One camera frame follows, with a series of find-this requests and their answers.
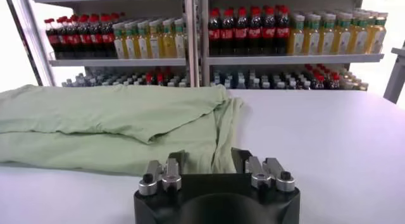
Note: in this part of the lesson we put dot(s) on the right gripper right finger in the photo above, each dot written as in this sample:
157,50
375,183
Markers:
262,174

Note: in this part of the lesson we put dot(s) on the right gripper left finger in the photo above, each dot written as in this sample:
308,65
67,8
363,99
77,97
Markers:
172,177

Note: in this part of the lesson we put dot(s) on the light green printed t-shirt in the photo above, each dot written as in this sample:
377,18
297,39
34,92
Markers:
95,117

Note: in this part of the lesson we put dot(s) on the yellow juice bottle green cap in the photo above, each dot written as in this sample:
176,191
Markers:
296,38
119,45
155,43
327,38
343,38
179,42
130,45
168,43
360,37
311,38
378,37
143,44

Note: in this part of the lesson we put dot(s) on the red-cap cola bottle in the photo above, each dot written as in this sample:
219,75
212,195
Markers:
85,38
282,32
96,38
63,38
214,33
269,33
74,38
52,38
241,33
227,33
254,33
108,38

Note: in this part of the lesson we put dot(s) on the white metal-frame side table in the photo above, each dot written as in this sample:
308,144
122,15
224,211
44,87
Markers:
395,76

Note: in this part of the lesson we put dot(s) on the black slanted frame pole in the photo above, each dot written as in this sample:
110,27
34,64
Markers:
23,38

